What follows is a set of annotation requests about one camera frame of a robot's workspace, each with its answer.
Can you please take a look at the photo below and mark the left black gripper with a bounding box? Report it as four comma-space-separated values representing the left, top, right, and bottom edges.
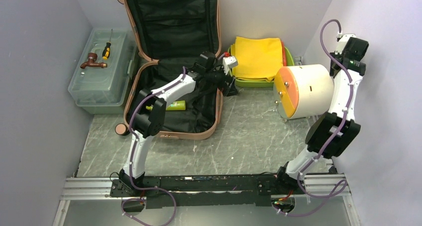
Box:
206, 65, 240, 97

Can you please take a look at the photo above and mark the green plastic tray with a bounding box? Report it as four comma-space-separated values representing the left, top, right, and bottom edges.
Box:
235, 46, 294, 88

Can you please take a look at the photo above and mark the yellow cloth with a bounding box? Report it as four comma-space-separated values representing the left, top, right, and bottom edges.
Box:
231, 36, 284, 82

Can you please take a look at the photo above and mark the cream appliance with orange rim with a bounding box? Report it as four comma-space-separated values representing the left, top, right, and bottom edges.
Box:
273, 64, 334, 121

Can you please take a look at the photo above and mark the red printed package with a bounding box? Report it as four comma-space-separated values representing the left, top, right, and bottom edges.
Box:
280, 40, 287, 66

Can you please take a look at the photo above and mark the green yellow bottle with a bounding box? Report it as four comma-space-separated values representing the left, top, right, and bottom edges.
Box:
145, 100, 186, 111

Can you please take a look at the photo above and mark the pink hard-shell suitcase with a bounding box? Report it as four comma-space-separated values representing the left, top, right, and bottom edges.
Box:
122, 0, 223, 140

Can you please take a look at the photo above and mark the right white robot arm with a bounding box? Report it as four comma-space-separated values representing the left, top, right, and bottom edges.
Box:
274, 34, 369, 194

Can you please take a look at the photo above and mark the yellow black screwdriver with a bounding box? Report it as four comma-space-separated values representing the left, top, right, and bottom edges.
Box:
102, 29, 113, 60

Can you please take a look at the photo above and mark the translucent plastic toolbox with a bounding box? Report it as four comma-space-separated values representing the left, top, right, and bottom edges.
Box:
68, 28, 137, 114

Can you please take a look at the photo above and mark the brown brass faucet valve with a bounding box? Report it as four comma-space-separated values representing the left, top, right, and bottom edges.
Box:
80, 52, 107, 69

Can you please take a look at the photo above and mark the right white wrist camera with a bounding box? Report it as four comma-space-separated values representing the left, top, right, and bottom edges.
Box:
334, 32, 356, 54

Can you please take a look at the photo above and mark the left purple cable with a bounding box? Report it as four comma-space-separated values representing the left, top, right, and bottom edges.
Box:
120, 54, 228, 226

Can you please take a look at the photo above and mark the purple cable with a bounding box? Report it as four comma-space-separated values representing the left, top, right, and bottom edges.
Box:
120, 54, 228, 226
272, 19, 348, 218

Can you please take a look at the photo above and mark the aluminium frame profile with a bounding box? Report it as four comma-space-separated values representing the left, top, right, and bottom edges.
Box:
53, 172, 346, 226

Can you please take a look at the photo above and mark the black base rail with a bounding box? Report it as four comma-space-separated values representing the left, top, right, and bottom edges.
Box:
109, 173, 302, 209

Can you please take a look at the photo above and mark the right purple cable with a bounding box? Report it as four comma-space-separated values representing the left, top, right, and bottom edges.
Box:
272, 19, 348, 218

